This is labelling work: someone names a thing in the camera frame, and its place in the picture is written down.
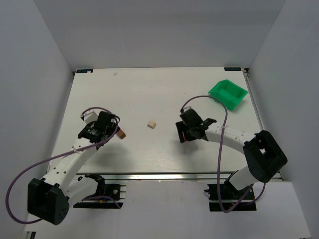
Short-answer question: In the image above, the left blue corner label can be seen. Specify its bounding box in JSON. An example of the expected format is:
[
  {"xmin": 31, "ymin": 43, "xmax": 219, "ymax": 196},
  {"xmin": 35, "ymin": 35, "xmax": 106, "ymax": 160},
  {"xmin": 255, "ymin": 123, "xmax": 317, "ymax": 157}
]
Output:
[{"xmin": 76, "ymin": 69, "xmax": 93, "ymax": 74}]

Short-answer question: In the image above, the right blue corner label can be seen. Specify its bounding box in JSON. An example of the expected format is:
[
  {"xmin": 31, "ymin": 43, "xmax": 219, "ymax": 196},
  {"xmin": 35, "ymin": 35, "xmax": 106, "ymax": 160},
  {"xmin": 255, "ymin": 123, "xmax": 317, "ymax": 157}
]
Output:
[{"xmin": 224, "ymin": 67, "xmax": 242, "ymax": 71}]

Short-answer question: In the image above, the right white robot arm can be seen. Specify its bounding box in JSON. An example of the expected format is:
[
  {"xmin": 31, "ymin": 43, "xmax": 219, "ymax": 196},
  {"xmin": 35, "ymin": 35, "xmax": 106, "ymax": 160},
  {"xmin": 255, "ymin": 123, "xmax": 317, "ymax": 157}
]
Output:
[{"xmin": 176, "ymin": 109, "xmax": 288, "ymax": 192}]

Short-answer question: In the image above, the green plastic bin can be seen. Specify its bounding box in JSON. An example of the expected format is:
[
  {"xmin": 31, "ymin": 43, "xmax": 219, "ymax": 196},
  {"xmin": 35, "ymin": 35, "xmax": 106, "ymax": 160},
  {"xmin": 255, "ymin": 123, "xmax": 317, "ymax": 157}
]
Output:
[{"xmin": 208, "ymin": 79, "xmax": 248, "ymax": 111}]

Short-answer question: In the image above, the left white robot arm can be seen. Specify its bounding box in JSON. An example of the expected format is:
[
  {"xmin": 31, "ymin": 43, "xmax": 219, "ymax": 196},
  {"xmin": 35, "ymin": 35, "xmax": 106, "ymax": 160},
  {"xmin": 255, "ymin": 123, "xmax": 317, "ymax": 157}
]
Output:
[{"xmin": 27, "ymin": 111, "xmax": 118, "ymax": 225}]

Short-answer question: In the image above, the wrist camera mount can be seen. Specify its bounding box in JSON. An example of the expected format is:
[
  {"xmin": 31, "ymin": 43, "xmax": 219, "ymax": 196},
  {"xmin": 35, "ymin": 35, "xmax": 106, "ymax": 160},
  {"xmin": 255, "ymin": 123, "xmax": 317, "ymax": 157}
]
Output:
[
  {"xmin": 180, "ymin": 106, "xmax": 192, "ymax": 113},
  {"xmin": 80, "ymin": 110, "xmax": 98, "ymax": 124}
]

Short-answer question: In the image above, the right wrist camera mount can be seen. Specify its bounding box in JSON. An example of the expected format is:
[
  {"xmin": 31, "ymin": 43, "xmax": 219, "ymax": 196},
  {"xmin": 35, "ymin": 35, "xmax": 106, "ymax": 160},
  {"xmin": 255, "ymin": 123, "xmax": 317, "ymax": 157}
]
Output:
[{"xmin": 180, "ymin": 106, "xmax": 192, "ymax": 113}]

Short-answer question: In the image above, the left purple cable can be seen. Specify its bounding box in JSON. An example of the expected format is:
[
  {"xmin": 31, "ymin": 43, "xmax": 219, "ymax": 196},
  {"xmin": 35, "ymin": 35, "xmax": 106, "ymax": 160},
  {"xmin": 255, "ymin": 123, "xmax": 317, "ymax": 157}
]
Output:
[{"xmin": 5, "ymin": 107, "xmax": 119, "ymax": 224}]

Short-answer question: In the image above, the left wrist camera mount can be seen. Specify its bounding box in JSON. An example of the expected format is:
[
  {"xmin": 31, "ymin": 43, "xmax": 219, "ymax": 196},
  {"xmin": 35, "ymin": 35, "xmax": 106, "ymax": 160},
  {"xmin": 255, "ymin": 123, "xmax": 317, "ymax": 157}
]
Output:
[{"xmin": 80, "ymin": 110, "xmax": 98, "ymax": 124}]

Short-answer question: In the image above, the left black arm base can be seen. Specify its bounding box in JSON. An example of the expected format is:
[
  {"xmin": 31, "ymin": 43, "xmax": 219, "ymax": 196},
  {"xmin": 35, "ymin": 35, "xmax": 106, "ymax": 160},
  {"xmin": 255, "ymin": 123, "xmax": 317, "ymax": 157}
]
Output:
[{"xmin": 73, "ymin": 173, "xmax": 126, "ymax": 209}]

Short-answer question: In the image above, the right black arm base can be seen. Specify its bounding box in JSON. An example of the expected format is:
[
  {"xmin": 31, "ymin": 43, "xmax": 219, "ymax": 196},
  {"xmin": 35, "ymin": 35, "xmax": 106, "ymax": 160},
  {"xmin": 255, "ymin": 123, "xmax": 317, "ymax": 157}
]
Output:
[{"xmin": 204, "ymin": 184, "xmax": 257, "ymax": 212}]

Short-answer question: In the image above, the blue corner label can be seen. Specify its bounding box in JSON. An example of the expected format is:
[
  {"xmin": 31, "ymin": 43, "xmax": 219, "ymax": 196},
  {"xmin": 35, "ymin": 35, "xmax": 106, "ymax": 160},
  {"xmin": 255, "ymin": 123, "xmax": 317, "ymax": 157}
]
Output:
[
  {"xmin": 224, "ymin": 67, "xmax": 242, "ymax": 71},
  {"xmin": 76, "ymin": 69, "xmax": 93, "ymax": 74}
]

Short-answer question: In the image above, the brown wood block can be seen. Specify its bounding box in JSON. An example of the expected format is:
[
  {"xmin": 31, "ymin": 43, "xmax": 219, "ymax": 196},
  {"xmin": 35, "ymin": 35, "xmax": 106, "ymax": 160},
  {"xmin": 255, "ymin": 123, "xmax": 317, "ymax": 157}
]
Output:
[{"xmin": 116, "ymin": 129, "xmax": 126, "ymax": 139}]

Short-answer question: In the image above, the beige wood cylinder block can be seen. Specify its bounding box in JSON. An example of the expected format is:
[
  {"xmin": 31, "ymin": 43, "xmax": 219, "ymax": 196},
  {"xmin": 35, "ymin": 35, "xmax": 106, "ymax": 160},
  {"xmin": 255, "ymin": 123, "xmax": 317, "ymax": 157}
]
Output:
[{"xmin": 147, "ymin": 120, "xmax": 157, "ymax": 129}]

